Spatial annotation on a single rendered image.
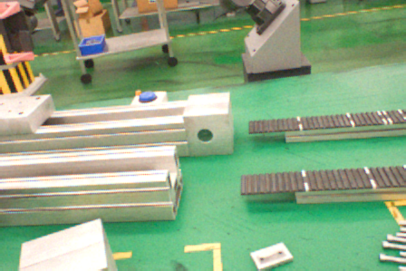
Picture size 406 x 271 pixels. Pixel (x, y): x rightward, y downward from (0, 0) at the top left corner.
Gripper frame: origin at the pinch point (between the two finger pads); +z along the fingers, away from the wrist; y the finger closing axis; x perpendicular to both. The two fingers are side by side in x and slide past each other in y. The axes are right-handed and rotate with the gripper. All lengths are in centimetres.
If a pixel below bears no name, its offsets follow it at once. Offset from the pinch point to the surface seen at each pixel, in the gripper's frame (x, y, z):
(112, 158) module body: 23.6, -14.7, 31.6
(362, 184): 63, -17, 46
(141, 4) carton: 22, -79, -460
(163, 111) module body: 33.4, -15.3, 14.5
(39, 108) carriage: 6.9, -12.7, 10.7
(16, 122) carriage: 3.1, -13.5, 14.9
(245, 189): 45, -18, 41
